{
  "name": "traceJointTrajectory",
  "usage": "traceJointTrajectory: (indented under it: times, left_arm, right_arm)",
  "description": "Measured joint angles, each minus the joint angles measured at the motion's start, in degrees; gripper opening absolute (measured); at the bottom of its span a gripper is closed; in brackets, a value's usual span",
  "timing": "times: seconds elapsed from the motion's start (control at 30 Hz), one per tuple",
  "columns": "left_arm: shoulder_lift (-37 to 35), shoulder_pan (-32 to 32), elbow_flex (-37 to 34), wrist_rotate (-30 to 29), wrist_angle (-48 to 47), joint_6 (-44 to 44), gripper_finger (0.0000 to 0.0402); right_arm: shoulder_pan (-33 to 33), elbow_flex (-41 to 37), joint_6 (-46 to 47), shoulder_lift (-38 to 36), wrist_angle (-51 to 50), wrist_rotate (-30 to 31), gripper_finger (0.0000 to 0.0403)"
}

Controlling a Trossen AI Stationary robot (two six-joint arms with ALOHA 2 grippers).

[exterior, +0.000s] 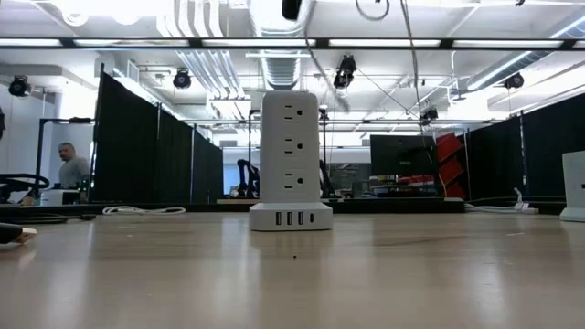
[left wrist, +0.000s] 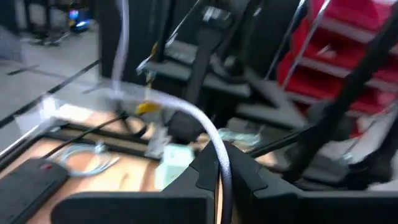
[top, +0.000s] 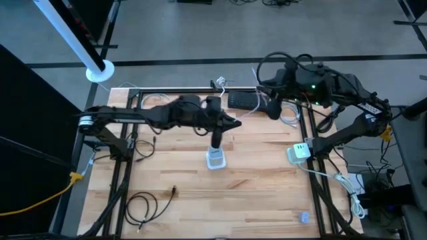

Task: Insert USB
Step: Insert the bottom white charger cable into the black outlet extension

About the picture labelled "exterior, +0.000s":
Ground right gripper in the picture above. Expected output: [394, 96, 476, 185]
[281, 0, 303, 22]

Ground white tower power strip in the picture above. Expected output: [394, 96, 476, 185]
[249, 90, 334, 232]

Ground white ceiling pipes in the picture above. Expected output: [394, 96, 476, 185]
[154, 0, 252, 101]

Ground black computer monitor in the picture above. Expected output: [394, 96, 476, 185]
[369, 134, 439, 177]

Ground cluttered background desk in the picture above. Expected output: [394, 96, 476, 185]
[337, 162, 440, 200]

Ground red storage bin shelf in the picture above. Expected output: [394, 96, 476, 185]
[435, 132, 468, 200]

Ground person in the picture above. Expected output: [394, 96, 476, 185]
[57, 142, 91, 189]

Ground white box device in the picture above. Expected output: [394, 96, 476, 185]
[39, 188, 82, 207]

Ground pale green cube power strip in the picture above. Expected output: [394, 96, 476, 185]
[559, 150, 585, 223]

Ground black flat object tan tip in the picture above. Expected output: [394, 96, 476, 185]
[0, 222, 38, 246]

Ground hanging black cable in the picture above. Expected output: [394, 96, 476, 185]
[400, 0, 427, 141]

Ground black rack frame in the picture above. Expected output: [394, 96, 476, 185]
[35, 117, 96, 202]

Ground thin white cable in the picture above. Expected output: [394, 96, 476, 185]
[101, 205, 187, 217]

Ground thin black cable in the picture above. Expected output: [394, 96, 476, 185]
[0, 212, 98, 226]

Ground thick white power cord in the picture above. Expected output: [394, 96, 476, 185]
[464, 186, 540, 215]

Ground black looped hoses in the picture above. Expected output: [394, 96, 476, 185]
[0, 173, 51, 205]

